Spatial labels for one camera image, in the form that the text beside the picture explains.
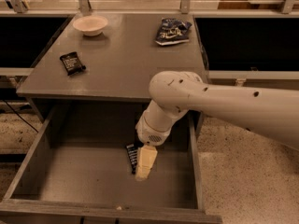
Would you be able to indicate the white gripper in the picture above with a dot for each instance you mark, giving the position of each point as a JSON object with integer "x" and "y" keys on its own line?
{"x": 149, "y": 134}

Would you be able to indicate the dark blue rxbar wrapper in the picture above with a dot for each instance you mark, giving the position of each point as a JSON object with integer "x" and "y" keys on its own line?
{"x": 132, "y": 155}

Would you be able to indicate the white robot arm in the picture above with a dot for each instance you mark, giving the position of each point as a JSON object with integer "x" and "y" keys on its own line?
{"x": 268, "y": 112}

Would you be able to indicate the grey open top drawer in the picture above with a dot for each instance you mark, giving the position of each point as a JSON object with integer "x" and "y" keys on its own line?
{"x": 78, "y": 171}

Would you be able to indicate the grey cabinet with counter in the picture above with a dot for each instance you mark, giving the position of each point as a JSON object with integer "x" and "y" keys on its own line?
{"x": 120, "y": 63}

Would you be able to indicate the black snack bar wrapper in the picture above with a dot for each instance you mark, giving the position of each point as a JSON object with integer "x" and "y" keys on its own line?
{"x": 72, "y": 63}

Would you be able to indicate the blue chip bag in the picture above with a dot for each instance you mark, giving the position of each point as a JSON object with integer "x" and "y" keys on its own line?
{"x": 172, "y": 31}

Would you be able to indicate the white ceramic bowl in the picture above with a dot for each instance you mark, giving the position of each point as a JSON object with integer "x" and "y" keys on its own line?
{"x": 90, "y": 25}

